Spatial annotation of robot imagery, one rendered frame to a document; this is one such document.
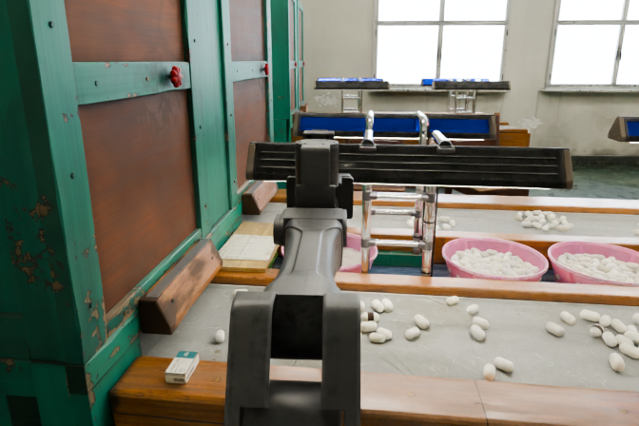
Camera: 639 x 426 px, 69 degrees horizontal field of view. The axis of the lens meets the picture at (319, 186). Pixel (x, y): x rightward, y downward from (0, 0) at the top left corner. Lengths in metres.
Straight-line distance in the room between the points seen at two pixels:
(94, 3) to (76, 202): 0.30
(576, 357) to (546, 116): 5.55
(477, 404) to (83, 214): 0.65
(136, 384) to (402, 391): 0.43
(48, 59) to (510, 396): 0.82
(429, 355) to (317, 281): 0.60
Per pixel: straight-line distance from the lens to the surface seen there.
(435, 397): 0.81
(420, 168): 0.91
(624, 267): 1.48
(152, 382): 0.87
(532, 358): 1.00
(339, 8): 5.94
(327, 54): 5.91
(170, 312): 0.92
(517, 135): 3.87
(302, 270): 0.39
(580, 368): 1.01
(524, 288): 1.19
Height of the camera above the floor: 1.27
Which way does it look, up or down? 15 degrees down
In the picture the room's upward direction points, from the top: straight up
